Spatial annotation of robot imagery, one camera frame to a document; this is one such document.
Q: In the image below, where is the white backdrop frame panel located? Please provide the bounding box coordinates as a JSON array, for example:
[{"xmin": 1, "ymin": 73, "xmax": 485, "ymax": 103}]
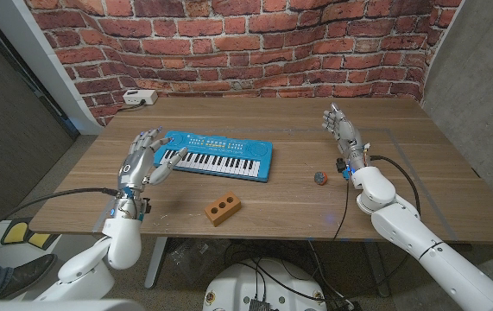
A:
[{"xmin": 0, "ymin": 0, "xmax": 103, "ymax": 135}]

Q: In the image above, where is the grey table leg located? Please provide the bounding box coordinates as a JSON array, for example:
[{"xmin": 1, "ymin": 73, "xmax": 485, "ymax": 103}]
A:
[
  {"xmin": 143, "ymin": 236, "xmax": 169, "ymax": 289},
  {"xmin": 364, "ymin": 241, "xmax": 392, "ymax": 298}
]

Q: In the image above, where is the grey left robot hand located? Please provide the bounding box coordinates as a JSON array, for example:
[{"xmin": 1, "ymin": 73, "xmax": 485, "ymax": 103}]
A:
[{"xmin": 116, "ymin": 126, "xmax": 189, "ymax": 200}]

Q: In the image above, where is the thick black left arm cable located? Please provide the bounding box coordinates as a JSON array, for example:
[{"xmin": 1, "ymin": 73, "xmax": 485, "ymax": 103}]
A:
[{"xmin": 0, "ymin": 187, "xmax": 122, "ymax": 237}]

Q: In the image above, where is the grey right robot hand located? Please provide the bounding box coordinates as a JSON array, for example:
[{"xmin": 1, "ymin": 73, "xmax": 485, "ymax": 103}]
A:
[{"xmin": 321, "ymin": 102, "xmax": 370, "ymax": 172}]

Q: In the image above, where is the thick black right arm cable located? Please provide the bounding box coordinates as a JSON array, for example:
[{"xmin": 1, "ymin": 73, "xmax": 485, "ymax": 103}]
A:
[{"xmin": 367, "ymin": 154, "xmax": 422, "ymax": 216}]

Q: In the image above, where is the clear plastic bag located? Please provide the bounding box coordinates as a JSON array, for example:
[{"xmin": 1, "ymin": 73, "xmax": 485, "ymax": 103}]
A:
[{"xmin": 168, "ymin": 238, "xmax": 225, "ymax": 282}]

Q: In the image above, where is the white power strip box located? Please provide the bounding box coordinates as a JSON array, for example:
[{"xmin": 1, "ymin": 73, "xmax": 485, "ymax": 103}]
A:
[{"xmin": 122, "ymin": 89, "xmax": 159, "ymax": 106}]

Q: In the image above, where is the orange brick block with holes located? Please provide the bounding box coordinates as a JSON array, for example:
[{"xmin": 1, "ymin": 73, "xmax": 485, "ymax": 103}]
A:
[{"xmin": 204, "ymin": 191, "xmax": 243, "ymax": 228}]

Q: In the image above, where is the blue toy piano keyboard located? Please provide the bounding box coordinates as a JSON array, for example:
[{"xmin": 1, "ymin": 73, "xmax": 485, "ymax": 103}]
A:
[{"xmin": 154, "ymin": 130, "xmax": 274, "ymax": 183}]

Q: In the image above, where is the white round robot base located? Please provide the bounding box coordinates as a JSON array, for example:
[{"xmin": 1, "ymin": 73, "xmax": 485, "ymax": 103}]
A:
[{"xmin": 202, "ymin": 257, "xmax": 328, "ymax": 311}]

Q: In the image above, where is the black power strip cable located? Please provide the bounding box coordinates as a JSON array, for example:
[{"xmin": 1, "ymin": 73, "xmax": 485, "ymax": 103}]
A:
[{"xmin": 118, "ymin": 99, "xmax": 147, "ymax": 112}]

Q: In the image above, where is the yellow black foot pedal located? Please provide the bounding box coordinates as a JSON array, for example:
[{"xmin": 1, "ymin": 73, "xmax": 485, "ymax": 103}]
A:
[{"xmin": 0, "ymin": 219, "xmax": 60, "ymax": 251}]

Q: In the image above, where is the red brick print backdrop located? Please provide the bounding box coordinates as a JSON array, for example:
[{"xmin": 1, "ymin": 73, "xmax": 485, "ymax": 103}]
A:
[{"xmin": 23, "ymin": 0, "xmax": 463, "ymax": 127}]

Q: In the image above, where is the thin black hanging cable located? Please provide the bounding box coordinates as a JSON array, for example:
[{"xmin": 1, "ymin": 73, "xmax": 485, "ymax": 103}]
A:
[{"xmin": 331, "ymin": 176, "xmax": 351, "ymax": 242}]

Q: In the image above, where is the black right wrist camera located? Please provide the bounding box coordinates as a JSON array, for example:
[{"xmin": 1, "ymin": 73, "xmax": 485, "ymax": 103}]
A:
[{"xmin": 335, "ymin": 157, "xmax": 351, "ymax": 181}]

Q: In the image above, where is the dark leather shoe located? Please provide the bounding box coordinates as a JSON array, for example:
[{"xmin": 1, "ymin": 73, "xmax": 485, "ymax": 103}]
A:
[{"xmin": 0, "ymin": 253, "xmax": 59, "ymax": 300}]

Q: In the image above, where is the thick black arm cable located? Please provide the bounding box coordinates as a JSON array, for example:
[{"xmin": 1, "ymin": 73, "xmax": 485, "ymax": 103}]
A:
[
  {"xmin": 0, "ymin": 187, "xmax": 122, "ymax": 237},
  {"xmin": 367, "ymin": 154, "xmax": 422, "ymax": 216}
]

